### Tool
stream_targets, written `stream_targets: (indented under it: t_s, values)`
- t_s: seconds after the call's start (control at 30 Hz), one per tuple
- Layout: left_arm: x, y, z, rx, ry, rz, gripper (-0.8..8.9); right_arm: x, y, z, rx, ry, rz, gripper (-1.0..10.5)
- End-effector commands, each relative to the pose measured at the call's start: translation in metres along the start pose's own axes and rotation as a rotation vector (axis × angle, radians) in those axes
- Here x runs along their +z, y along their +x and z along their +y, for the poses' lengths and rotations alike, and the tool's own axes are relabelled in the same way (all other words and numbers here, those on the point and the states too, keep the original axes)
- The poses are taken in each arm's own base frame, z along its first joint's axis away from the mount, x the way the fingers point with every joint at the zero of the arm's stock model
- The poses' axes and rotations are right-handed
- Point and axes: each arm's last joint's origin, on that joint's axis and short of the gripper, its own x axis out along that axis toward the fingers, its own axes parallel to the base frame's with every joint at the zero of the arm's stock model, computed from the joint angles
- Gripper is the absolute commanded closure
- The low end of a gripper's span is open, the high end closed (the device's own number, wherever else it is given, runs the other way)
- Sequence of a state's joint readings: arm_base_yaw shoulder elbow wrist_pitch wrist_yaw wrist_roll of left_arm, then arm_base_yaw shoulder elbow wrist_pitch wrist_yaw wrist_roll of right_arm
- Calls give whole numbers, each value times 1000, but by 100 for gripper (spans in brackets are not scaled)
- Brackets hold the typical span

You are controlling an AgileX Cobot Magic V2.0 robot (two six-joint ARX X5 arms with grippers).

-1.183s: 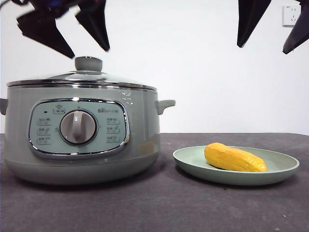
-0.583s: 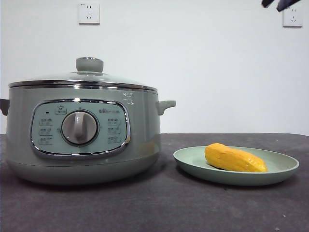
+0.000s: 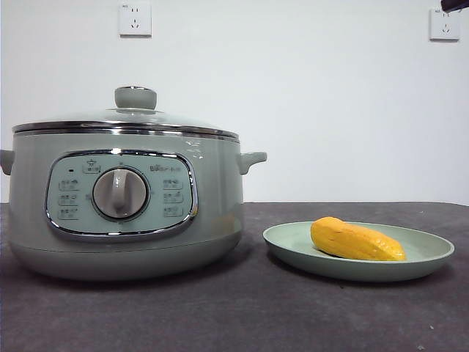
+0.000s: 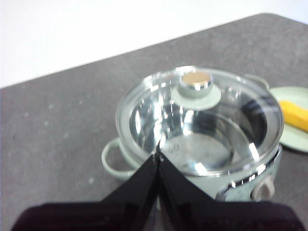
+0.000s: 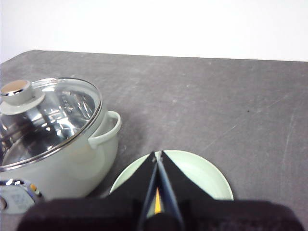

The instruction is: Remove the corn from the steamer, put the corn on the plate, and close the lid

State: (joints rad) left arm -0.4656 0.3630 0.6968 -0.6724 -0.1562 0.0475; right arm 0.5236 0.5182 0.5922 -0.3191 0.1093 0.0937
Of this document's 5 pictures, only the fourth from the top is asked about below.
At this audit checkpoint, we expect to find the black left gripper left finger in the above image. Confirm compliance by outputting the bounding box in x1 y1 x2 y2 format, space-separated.
11 143 160 231

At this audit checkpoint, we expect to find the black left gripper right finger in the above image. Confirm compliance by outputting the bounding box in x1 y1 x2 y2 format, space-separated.
159 157 307 231

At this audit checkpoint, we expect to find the glass lid with green knob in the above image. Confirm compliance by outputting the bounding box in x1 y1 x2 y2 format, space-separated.
115 66 285 177

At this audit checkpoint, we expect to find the yellow corn cob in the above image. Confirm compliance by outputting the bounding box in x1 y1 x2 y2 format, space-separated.
278 100 308 133

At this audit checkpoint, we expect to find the pale green electric steamer pot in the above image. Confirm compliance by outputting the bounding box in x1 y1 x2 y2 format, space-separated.
101 73 283 210

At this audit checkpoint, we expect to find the pale green round plate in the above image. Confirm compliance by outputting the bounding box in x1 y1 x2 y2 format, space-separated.
268 86 308 154

